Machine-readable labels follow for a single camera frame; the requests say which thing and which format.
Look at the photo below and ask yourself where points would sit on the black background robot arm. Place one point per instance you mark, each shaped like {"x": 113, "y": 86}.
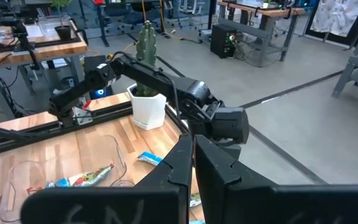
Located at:
{"x": 23, "y": 37}

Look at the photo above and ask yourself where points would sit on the small potted plant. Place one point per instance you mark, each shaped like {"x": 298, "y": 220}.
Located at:
{"x": 63, "y": 32}

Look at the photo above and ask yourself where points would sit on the grey-legged wooden workbench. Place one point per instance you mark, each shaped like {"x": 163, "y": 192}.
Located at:
{"x": 275, "y": 13}
{"x": 356, "y": 62}

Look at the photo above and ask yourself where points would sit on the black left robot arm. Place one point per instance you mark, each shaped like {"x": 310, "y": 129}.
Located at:
{"x": 151, "y": 77}

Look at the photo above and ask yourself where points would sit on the green cactus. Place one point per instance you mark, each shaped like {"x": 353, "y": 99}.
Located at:
{"x": 146, "y": 46}

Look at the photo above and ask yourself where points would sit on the computer tower with green light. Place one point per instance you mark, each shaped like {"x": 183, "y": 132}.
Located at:
{"x": 222, "y": 43}

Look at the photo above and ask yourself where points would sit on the clear plastic bin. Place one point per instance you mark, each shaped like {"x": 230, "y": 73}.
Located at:
{"x": 73, "y": 155}

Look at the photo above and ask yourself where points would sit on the white patterned cloth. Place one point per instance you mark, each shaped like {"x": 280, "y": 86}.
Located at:
{"x": 337, "y": 15}

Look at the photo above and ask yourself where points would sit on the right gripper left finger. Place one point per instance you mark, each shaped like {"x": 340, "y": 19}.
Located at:
{"x": 154, "y": 202}

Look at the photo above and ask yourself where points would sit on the white hexagonal plant pot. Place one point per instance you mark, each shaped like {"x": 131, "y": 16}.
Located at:
{"x": 148, "y": 112}

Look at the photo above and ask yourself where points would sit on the wooden workbench with black frame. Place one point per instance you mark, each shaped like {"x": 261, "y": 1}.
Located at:
{"x": 57, "y": 49}

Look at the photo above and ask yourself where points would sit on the blue red granola bar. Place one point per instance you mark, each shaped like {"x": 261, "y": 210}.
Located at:
{"x": 85, "y": 179}
{"x": 36, "y": 190}

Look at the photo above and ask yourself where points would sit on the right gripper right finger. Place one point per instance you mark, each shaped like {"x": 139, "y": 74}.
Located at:
{"x": 244, "y": 202}

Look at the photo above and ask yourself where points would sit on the light blue granola bar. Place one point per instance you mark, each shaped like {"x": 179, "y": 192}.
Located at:
{"x": 149, "y": 158}

